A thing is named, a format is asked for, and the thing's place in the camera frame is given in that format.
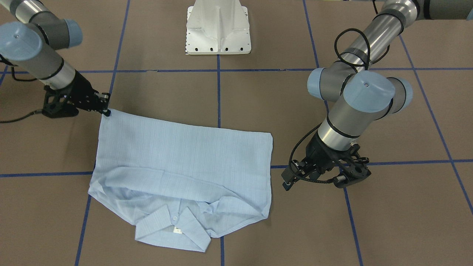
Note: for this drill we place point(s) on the light blue button-up shirt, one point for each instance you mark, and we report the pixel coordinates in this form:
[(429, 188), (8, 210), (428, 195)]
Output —
[(181, 185)]

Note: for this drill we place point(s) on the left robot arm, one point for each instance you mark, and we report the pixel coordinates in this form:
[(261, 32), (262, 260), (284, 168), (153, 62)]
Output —
[(361, 96)]

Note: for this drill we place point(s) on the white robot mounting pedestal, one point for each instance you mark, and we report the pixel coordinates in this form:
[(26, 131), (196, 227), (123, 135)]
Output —
[(217, 27)]

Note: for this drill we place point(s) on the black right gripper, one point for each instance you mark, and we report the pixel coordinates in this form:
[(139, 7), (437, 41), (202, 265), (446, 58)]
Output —
[(82, 89)]

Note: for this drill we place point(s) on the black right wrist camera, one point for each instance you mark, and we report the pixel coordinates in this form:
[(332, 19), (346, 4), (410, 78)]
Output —
[(56, 103)]

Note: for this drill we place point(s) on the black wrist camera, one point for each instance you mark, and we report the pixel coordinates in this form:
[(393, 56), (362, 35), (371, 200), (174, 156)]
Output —
[(353, 167), (56, 103)]

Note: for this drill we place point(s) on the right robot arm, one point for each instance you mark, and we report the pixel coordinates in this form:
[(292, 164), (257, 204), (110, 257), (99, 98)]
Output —
[(32, 42)]

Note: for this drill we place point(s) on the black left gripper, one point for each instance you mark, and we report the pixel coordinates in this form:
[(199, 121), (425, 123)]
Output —
[(320, 152)]

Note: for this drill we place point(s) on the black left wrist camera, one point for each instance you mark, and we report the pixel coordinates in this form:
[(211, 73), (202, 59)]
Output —
[(353, 167)]

